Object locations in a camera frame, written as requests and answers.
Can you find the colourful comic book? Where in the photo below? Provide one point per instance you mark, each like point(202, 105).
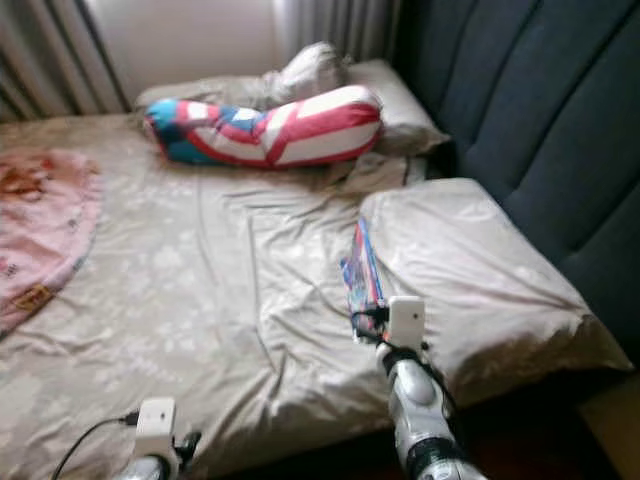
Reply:
point(365, 280)

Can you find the large beige pillow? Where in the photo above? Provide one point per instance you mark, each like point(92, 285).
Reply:
point(490, 280)

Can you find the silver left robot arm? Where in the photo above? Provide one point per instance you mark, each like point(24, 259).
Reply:
point(150, 470)

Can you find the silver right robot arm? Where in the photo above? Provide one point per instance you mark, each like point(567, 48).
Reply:
point(415, 402)

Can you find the beige patterned bed sheet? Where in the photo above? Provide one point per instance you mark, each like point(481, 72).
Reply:
point(210, 320)

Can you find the red white blue bolster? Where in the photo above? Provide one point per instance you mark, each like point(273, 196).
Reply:
point(305, 133)

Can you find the pink printed blanket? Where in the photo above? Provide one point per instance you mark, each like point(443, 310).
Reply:
point(45, 240)

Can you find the dark padded headboard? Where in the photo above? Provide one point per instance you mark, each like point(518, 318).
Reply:
point(540, 130)

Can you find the crumpled beige pillow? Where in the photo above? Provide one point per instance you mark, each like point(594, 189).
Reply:
point(310, 72)

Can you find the grey pleated curtain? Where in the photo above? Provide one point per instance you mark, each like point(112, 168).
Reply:
point(340, 30)
point(55, 60)

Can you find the bright window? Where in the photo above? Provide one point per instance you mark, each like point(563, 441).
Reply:
point(185, 40)

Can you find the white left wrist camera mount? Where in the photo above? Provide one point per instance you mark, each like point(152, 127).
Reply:
point(157, 428)

